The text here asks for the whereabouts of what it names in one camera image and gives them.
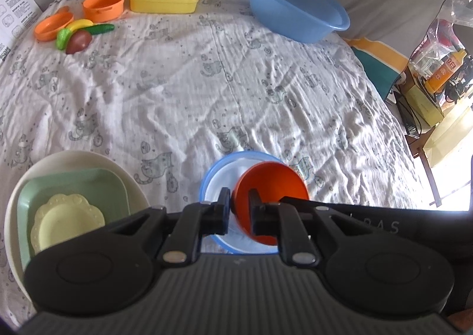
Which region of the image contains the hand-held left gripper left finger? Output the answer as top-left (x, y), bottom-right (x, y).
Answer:
top-left (107, 187), bottom-right (232, 267)

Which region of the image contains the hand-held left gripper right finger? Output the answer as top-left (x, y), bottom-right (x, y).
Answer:
top-left (247, 189), bottom-right (370, 267)

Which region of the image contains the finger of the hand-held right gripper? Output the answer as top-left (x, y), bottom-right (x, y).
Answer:
top-left (280, 198), bottom-right (333, 211)

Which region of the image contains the small dark orange bowl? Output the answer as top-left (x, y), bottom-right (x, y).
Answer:
top-left (230, 162), bottom-right (310, 247)

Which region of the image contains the small blue bowl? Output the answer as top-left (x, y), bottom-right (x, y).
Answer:
top-left (200, 151), bottom-right (281, 255)

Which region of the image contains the green rectangular plate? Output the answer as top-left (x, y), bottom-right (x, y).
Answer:
top-left (17, 168), bottom-right (131, 273)

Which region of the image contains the yellow flower-shaped plate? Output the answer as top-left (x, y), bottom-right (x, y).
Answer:
top-left (30, 193), bottom-right (106, 256)

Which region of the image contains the white round plate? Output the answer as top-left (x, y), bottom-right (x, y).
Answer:
top-left (4, 150), bottom-right (150, 300)

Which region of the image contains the light wooden side table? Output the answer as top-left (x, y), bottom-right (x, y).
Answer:
top-left (406, 106), bottom-right (473, 208)

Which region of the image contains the white cat-print blanket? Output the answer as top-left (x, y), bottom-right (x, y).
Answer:
top-left (0, 0), bottom-right (440, 321)

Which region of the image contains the yellow cardboard box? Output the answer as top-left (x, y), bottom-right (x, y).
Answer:
top-left (404, 77), bottom-right (444, 127)

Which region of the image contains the orange bottle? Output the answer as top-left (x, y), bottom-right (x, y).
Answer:
top-left (425, 50), bottom-right (467, 95)

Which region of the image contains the large blue basin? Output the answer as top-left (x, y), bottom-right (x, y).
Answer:
top-left (248, 0), bottom-right (351, 44)

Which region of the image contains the grey striped quilt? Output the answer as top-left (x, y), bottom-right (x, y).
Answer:
top-left (207, 0), bottom-right (466, 99)

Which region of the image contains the dark green toy cucumber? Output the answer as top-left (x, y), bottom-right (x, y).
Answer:
top-left (86, 24), bottom-right (115, 36)

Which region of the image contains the brown toy fruit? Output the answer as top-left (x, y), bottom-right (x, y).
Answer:
top-left (66, 30), bottom-right (92, 54)

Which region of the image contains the green toy vegetable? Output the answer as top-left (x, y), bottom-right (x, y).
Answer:
top-left (56, 28), bottom-right (72, 51)

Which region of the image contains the yellow toy banana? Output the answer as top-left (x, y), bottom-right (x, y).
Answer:
top-left (66, 19), bottom-right (94, 31)

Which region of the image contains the orange toy pot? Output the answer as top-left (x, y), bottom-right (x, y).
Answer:
top-left (83, 0), bottom-right (125, 23)

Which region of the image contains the orange toy plate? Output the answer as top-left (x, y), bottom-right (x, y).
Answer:
top-left (35, 12), bottom-right (74, 41)

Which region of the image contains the white instruction sheet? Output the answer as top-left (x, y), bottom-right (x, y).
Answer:
top-left (0, 0), bottom-right (41, 62)

